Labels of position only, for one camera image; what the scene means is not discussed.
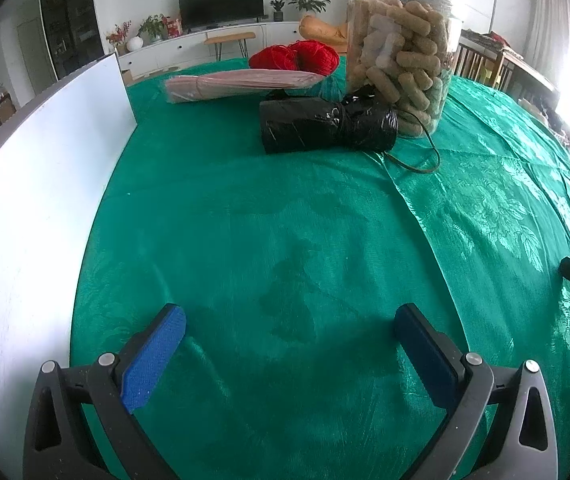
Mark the pink banded flat bundle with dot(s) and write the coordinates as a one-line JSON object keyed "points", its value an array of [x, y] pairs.
{"points": [[235, 85]]}

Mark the bushy green potted plant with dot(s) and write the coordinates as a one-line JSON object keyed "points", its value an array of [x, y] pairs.
{"points": [[152, 27]]}

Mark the white television cabinet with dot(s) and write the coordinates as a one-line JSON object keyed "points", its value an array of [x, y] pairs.
{"points": [[165, 52]]}

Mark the dark glass display cabinet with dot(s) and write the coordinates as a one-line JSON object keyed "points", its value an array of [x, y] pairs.
{"points": [[70, 15]]}

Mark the red yarn skein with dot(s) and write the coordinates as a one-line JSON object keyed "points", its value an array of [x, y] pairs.
{"points": [[310, 55]]}

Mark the wooden slatted crib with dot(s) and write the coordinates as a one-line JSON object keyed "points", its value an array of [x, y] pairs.
{"points": [[495, 60]]}

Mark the green satin tablecloth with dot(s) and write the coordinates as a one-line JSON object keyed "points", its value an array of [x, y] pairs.
{"points": [[290, 240]]}

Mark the white cardboard box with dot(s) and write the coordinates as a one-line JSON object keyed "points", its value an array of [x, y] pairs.
{"points": [[25, 210]]}

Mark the red flower arrangement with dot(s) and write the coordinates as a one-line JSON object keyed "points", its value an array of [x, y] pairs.
{"points": [[117, 37]]}

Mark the small green potted plant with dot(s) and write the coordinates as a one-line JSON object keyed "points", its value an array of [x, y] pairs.
{"points": [[277, 10]]}

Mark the large green potted plant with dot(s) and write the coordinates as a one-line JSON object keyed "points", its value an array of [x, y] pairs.
{"points": [[310, 0]]}

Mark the orange lounge chair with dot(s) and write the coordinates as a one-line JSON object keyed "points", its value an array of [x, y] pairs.
{"points": [[322, 32]]}

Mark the clear plastic snack jar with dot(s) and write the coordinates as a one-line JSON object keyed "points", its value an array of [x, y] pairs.
{"points": [[405, 60]]}

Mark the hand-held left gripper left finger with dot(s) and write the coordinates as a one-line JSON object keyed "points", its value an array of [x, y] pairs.
{"points": [[155, 360]]}

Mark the black plastic bag roll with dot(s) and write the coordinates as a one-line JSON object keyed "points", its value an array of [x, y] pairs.
{"points": [[310, 125]]}

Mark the white sheer curtain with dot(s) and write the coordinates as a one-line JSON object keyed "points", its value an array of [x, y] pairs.
{"points": [[557, 25]]}

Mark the black flat television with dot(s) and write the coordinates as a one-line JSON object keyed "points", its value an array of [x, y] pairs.
{"points": [[220, 2]]}

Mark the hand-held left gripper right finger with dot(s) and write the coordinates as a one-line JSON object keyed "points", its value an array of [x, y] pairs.
{"points": [[425, 360]]}

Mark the wooden hairpin leg bench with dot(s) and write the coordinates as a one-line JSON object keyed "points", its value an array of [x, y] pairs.
{"points": [[230, 36]]}

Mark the round white vase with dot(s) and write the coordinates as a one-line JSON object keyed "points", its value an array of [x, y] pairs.
{"points": [[135, 43]]}

